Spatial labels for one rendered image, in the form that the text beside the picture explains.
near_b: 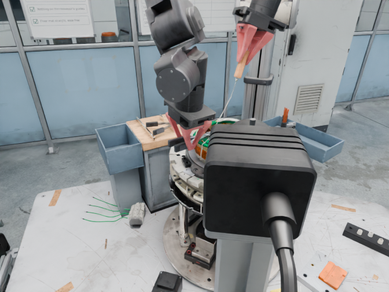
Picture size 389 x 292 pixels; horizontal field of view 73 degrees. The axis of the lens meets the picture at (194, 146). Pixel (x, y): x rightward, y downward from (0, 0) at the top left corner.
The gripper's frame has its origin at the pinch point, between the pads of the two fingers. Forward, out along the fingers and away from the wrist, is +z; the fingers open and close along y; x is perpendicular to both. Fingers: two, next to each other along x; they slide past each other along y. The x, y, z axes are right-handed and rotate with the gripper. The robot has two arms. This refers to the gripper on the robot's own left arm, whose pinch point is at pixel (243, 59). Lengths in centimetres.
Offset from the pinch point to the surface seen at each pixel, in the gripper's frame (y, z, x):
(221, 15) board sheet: 61, -36, 227
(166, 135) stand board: -6.0, 29.0, 21.6
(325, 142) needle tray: 43.2, 14.9, 11.0
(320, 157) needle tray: 36.1, 17.8, 2.6
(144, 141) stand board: -12.6, 31.7, 19.3
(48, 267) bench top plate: -31, 70, 5
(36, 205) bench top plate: -42, 72, 33
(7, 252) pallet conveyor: -47, 86, 24
